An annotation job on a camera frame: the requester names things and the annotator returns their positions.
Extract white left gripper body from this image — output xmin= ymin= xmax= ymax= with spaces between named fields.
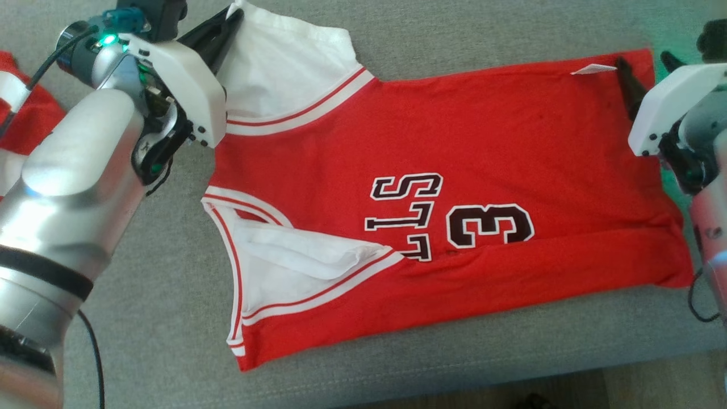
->
xmin=119 ymin=33 xmax=228 ymax=149

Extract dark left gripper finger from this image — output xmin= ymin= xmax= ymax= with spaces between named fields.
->
xmin=178 ymin=9 xmax=245 ymax=52
xmin=196 ymin=24 xmax=243 ymax=74

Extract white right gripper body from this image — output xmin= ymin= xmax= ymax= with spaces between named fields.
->
xmin=628 ymin=62 xmax=727 ymax=157

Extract red white basketball shorts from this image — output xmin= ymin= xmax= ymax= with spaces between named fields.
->
xmin=0 ymin=51 xmax=66 ymax=199

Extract red white basketball jersey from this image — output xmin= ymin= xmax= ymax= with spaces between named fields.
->
xmin=202 ymin=0 xmax=695 ymax=373

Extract wide grey sofa seat cushion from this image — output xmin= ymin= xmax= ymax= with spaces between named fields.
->
xmin=0 ymin=0 xmax=727 ymax=409

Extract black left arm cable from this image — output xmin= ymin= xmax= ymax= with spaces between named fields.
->
xmin=0 ymin=7 xmax=151 ymax=409

